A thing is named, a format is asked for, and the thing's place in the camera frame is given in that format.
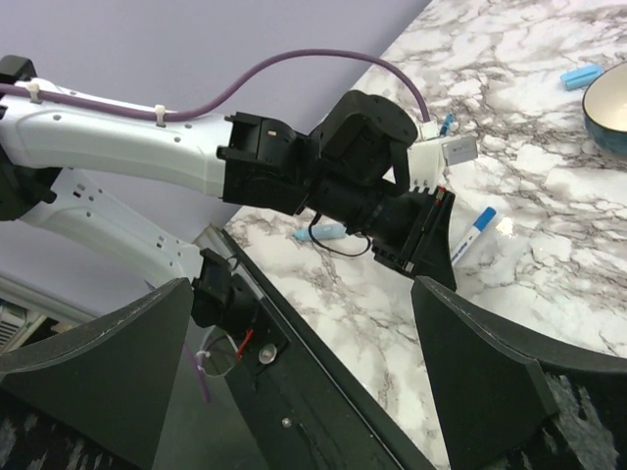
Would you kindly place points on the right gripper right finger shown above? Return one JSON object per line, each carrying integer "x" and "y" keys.
{"x": 490, "y": 376}

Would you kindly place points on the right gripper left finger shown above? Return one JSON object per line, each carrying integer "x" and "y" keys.
{"x": 110, "y": 379}

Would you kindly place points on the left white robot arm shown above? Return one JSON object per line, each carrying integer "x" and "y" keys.
{"x": 353, "y": 168}

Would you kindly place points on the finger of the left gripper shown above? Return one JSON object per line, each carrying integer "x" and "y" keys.
{"x": 433, "y": 250}

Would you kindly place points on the white pen blue tip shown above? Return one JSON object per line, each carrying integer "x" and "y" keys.
{"x": 479, "y": 225}

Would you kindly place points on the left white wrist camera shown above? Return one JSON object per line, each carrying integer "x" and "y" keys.
{"x": 433, "y": 151}

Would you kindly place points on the teal bowl cream inside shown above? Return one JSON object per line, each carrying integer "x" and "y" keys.
{"x": 604, "y": 108}

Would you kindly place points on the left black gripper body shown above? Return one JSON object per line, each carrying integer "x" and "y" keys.
{"x": 396, "y": 231}

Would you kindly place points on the light blue eraser block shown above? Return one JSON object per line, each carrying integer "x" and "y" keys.
{"x": 581, "y": 78}

